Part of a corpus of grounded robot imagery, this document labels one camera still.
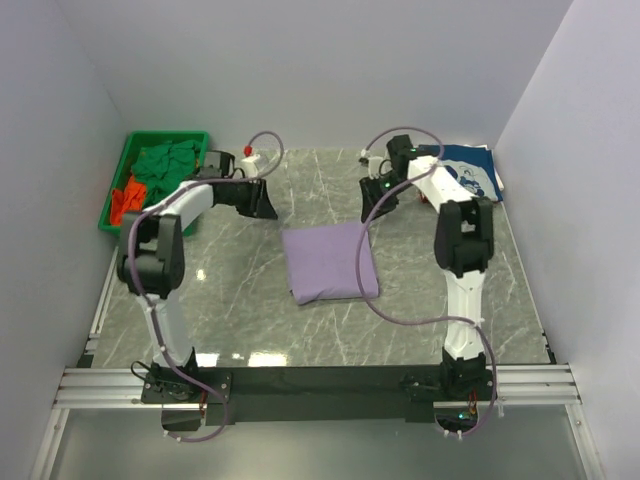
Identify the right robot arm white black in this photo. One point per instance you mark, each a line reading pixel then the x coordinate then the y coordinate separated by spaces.
pixel 463 246

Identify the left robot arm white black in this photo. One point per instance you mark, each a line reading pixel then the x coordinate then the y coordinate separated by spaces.
pixel 151 258

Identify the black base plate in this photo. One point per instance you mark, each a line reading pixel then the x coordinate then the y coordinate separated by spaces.
pixel 270 394

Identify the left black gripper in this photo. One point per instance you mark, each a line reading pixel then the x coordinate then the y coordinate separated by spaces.
pixel 260 204

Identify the green t shirt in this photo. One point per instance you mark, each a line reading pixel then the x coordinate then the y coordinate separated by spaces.
pixel 161 168

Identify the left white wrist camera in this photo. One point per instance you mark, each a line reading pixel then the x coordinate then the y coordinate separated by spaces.
pixel 253 165

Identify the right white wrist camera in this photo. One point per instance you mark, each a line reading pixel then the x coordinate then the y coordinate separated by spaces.
pixel 376 165

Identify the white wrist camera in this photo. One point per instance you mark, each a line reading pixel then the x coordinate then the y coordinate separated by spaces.
pixel 376 165
pixel 253 165

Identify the purple t shirt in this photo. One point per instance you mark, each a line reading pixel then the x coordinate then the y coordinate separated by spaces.
pixel 332 262

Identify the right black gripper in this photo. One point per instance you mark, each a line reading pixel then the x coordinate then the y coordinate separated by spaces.
pixel 370 195

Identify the navy printed folded t shirt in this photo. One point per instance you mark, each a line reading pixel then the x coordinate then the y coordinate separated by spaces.
pixel 473 168

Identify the orange t shirt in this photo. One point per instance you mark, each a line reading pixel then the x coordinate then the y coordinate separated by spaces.
pixel 130 198

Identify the green plastic bin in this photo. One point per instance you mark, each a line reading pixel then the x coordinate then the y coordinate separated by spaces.
pixel 133 145

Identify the aluminium rail frame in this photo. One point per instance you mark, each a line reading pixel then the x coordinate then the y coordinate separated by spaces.
pixel 262 333

